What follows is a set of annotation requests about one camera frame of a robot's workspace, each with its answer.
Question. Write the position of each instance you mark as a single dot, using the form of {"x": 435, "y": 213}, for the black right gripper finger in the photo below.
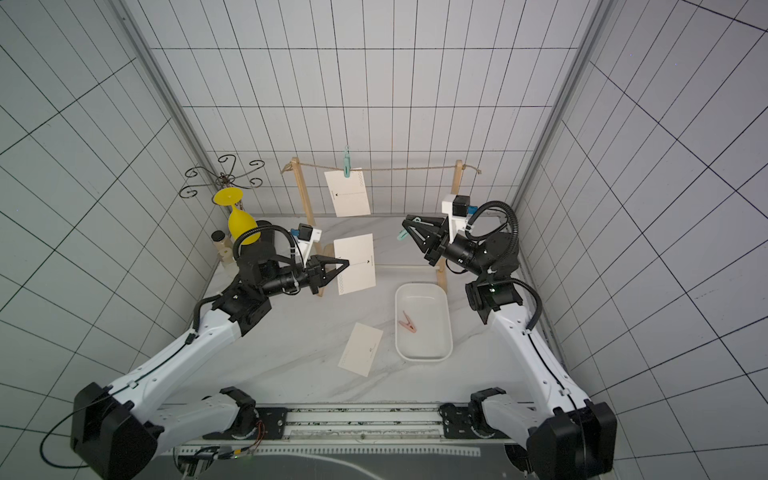
{"x": 427, "y": 239}
{"x": 439, "y": 224}

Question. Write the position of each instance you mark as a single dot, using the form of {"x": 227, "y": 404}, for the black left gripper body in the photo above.
{"x": 291, "y": 280}

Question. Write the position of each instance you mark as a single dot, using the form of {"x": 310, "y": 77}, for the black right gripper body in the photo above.
{"x": 434, "y": 243}

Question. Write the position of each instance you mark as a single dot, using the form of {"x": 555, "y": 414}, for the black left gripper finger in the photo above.
{"x": 322, "y": 264}
{"x": 319, "y": 279}

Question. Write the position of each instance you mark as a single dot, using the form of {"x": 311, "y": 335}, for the pink clothespin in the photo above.
{"x": 407, "y": 323}

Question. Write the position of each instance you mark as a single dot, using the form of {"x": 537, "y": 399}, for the green clothespin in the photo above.
{"x": 347, "y": 163}
{"x": 405, "y": 231}

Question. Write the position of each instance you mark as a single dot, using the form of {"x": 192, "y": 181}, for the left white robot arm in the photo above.
{"x": 153, "y": 382}

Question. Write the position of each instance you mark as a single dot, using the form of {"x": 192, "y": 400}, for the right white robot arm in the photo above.
{"x": 546, "y": 379}

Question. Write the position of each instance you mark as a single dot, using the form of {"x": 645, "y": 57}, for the wooden clothesline stand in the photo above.
{"x": 296, "y": 167}

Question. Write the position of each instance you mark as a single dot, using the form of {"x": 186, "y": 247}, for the white plastic tray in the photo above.
{"x": 427, "y": 305}

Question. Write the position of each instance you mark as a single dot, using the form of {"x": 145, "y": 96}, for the small corked glass bottle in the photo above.
{"x": 223, "y": 245}

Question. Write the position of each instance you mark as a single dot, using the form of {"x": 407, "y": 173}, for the yellow plastic wine glass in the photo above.
{"x": 239, "y": 221}

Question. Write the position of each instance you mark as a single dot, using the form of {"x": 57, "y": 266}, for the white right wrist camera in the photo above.
{"x": 458, "y": 210}

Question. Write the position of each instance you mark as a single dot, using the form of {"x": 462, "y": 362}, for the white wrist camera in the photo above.
{"x": 306, "y": 236}
{"x": 458, "y": 210}

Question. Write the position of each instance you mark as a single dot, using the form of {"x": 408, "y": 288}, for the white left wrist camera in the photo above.
{"x": 306, "y": 236}

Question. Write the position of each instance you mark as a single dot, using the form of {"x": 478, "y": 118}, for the black wire glass rack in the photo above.
{"x": 225, "y": 174}

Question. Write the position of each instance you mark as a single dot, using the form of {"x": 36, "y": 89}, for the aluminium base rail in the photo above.
{"x": 360, "y": 427}

